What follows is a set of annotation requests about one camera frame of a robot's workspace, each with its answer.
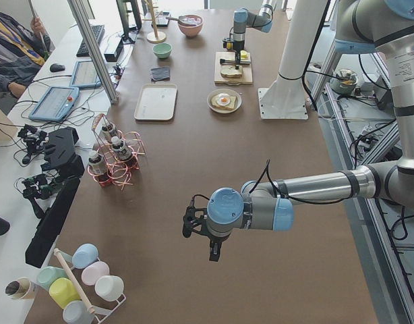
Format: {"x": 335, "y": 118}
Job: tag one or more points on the pink cup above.
{"x": 93, "y": 272}

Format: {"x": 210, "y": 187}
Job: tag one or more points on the seated person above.
{"x": 23, "y": 52}

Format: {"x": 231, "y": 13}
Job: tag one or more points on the steel muddler black tip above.
{"x": 229, "y": 61}

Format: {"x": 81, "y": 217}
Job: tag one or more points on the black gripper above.
{"x": 238, "y": 47}
{"x": 214, "y": 241}

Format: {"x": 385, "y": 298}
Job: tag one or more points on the mint green cup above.
{"x": 48, "y": 275}

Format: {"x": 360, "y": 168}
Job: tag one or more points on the halved lemon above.
{"x": 243, "y": 55}

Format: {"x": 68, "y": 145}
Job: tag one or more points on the aluminium frame post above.
{"x": 80, "y": 15}

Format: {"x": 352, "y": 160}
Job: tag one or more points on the wooden mug tree stand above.
{"x": 156, "y": 36}

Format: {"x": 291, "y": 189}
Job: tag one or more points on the light blue cup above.
{"x": 85, "y": 255}

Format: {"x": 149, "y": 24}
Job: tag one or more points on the paper cup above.
{"x": 22, "y": 288}

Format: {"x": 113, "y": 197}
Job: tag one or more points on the yellow cup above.
{"x": 62, "y": 291}

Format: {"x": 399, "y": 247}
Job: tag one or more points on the pink bowl of ice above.
{"x": 192, "y": 31}

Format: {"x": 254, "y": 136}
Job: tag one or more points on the bread slice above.
{"x": 229, "y": 107}
{"x": 230, "y": 71}

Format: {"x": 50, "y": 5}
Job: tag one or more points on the mint green bowl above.
{"x": 162, "y": 50}

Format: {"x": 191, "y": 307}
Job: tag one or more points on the black monitor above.
{"x": 131, "y": 22}

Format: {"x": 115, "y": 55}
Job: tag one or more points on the blue teach pendant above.
{"x": 84, "y": 75}
{"x": 55, "y": 104}

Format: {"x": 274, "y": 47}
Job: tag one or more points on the steel ice scoop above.
{"x": 183, "y": 20}

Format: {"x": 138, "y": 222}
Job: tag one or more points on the white wire cup rack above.
{"x": 100, "y": 308}

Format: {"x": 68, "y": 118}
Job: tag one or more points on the wooden cutting board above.
{"x": 247, "y": 70}

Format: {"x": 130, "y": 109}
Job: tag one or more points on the tea bottle white cap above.
{"x": 109, "y": 131}

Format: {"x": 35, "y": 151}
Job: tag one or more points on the grey cup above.
{"x": 76, "y": 313}

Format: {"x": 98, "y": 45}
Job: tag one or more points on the white round plate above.
{"x": 229, "y": 91}

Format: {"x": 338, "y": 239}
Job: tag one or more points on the copper wire bottle rack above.
{"x": 119, "y": 171}

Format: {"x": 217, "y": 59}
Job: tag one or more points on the grey folded cloth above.
{"x": 160, "y": 73}

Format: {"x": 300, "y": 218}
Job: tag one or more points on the black computer mouse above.
{"x": 55, "y": 67}

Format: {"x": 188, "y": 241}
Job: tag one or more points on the cream rabbit tray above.
{"x": 156, "y": 102}

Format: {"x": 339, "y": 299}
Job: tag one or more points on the white plastic cup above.
{"x": 109, "y": 287}

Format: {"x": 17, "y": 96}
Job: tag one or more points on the fried egg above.
{"x": 223, "y": 100}

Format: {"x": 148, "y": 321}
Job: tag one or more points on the bread slice under egg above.
{"x": 229, "y": 107}

